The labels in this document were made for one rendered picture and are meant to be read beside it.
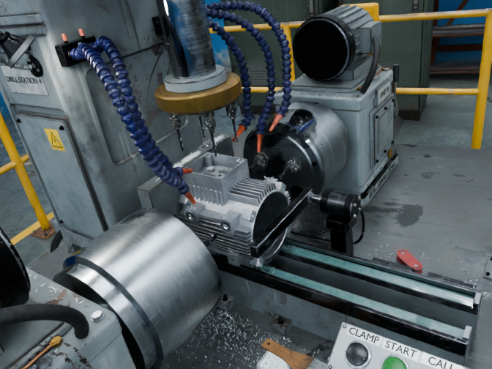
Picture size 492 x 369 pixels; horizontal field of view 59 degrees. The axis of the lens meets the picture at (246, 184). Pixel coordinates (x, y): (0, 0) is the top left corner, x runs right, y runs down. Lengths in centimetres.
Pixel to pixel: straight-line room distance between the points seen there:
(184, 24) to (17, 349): 59
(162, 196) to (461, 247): 78
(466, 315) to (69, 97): 89
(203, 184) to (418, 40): 316
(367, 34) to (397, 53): 263
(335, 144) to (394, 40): 285
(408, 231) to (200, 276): 71
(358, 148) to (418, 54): 271
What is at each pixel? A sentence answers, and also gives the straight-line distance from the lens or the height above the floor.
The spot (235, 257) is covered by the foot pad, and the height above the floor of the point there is 98.
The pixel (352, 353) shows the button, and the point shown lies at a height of 107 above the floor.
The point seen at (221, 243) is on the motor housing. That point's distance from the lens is 96.
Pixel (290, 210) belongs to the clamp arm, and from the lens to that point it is 99.
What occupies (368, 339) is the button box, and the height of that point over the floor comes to 108.
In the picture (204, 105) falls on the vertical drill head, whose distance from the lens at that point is 84.
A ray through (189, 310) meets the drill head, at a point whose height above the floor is 104.
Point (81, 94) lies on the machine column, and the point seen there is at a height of 135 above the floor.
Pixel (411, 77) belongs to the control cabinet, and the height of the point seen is 40.
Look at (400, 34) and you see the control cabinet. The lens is 394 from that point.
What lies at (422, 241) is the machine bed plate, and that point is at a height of 80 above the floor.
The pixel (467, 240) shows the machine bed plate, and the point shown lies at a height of 80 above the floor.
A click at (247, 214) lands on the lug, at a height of 108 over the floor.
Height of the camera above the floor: 157
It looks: 29 degrees down
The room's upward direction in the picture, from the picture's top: 10 degrees counter-clockwise
